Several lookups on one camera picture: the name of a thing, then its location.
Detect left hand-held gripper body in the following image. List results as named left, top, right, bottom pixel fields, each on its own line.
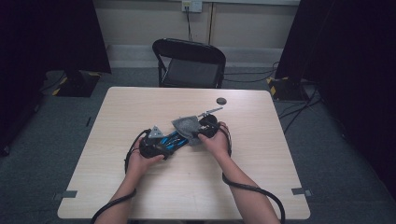
left=138, top=124, right=166, bottom=160

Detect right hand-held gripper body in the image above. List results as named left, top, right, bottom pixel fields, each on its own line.
left=197, top=106, right=224, bottom=140

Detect grey cloth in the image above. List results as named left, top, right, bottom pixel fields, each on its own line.
left=170, top=115, right=204, bottom=147

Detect blue toy car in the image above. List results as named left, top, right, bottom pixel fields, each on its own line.
left=157, top=130, right=191, bottom=154

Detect person's left hand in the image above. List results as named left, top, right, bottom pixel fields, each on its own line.
left=124, top=145, right=165, bottom=183

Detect person's right hand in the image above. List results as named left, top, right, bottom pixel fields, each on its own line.
left=197, top=120, right=232, bottom=161

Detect black folding chair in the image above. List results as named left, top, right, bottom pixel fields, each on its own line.
left=151, top=37, right=227, bottom=90

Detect black stand base striped tape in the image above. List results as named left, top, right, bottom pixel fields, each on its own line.
left=51, top=70, right=103, bottom=98
left=265, top=76, right=310, bottom=102

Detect grey tape strip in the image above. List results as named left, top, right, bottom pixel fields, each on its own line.
left=52, top=189, right=78, bottom=202
left=290, top=187, right=313, bottom=198

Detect dark curtain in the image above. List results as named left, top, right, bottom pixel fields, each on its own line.
left=0, top=0, right=112, bottom=157
left=275, top=0, right=396, bottom=202

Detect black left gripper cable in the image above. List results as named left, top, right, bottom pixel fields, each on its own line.
left=90, top=128, right=152, bottom=224

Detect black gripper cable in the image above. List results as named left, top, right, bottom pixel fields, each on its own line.
left=90, top=128, right=152, bottom=224
left=217, top=122, right=287, bottom=224

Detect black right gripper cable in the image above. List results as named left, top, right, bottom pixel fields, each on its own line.
left=217, top=122, right=287, bottom=224

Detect black floor cables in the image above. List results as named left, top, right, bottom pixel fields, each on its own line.
left=223, top=61, right=323, bottom=135

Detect black plugged power cable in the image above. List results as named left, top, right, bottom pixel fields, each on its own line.
left=185, top=6, right=193, bottom=42

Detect white wall socket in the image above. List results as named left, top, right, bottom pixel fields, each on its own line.
left=181, top=0, right=204, bottom=14

